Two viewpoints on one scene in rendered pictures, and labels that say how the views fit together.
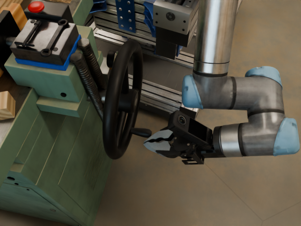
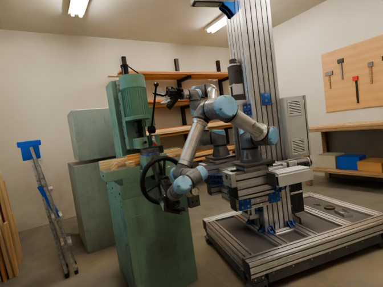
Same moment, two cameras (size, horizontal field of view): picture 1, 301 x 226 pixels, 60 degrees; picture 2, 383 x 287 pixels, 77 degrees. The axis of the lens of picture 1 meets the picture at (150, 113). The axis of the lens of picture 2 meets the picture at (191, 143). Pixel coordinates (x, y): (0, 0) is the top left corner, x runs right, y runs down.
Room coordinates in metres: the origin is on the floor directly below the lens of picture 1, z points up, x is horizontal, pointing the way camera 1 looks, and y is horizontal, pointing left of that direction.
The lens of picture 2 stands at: (-0.39, -1.13, 1.10)
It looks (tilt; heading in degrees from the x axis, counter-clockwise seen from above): 4 degrees down; 50
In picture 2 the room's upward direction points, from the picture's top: 8 degrees counter-clockwise
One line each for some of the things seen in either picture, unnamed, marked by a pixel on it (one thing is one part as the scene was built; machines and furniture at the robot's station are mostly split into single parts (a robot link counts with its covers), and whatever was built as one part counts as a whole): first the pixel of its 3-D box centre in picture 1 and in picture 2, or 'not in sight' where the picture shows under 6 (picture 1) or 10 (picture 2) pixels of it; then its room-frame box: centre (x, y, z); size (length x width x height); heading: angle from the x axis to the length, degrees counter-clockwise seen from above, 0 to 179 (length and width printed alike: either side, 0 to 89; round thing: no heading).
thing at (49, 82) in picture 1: (56, 60); (153, 161); (0.40, 0.20, 0.91); 0.15 x 0.14 x 0.09; 169
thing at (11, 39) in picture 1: (19, 43); not in sight; (0.41, 0.27, 0.95); 0.09 x 0.07 x 0.09; 169
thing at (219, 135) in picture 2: not in sight; (218, 136); (1.14, 0.31, 0.98); 0.13 x 0.12 x 0.14; 130
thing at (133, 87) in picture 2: not in sight; (134, 98); (0.43, 0.39, 1.35); 0.18 x 0.18 x 0.31
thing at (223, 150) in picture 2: not in sight; (220, 150); (1.14, 0.31, 0.87); 0.15 x 0.15 x 0.10
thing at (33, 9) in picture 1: (36, 6); not in sight; (0.44, 0.22, 1.02); 0.03 x 0.03 x 0.01
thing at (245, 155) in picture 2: not in sight; (250, 154); (0.95, -0.15, 0.87); 0.15 x 0.15 x 0.10
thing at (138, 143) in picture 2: not in sight; (141, 143); (0.44, 0.41, 1.03); 0.14 x 0.07 x 0.09; 79
